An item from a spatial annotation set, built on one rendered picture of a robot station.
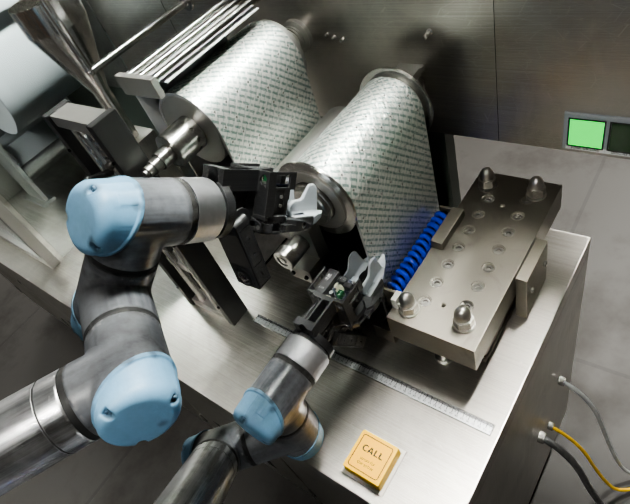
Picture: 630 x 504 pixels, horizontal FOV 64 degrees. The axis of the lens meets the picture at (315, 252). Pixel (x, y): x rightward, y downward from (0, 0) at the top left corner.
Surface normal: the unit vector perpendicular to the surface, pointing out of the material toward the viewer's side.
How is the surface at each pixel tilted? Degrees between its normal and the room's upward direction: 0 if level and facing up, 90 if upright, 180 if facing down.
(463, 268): 0
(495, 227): 0
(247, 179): 90
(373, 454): 0
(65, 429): 65
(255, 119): 92
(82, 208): 50
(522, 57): 90
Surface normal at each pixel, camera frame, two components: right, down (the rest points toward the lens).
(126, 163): 0.78, 0.26
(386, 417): -0.29, -0.65
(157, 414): 0.40, 0.58
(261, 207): -0.61, 0.12
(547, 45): -0.56, 0.71
